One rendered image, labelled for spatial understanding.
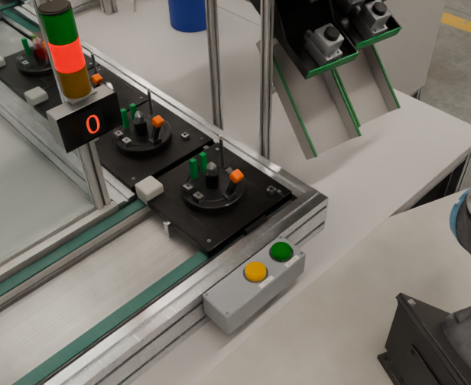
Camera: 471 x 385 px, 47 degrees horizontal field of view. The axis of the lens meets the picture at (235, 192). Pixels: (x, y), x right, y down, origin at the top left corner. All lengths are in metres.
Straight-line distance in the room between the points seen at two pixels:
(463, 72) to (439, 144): 2.08
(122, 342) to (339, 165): 0.73
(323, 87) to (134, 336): 0.69
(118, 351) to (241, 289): 0.24
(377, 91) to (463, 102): 1.96
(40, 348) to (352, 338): 0.58
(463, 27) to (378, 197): 2.85
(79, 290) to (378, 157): 0.81
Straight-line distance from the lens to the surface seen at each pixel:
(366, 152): 1.47
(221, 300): 1.01
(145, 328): 0.99
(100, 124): 1.02
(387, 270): 1.21
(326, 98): 1.28
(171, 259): 1.13
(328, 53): 1.13
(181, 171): 1.23
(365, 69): 1.39
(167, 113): 1.41
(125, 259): 1.15
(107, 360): 0.97
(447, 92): 3.39
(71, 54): 0.94
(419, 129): 1.58
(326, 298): 1.14
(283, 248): 1.06
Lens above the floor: 1.79
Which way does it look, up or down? 44 degrees down
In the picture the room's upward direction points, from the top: 2 degrees counter-clockwise
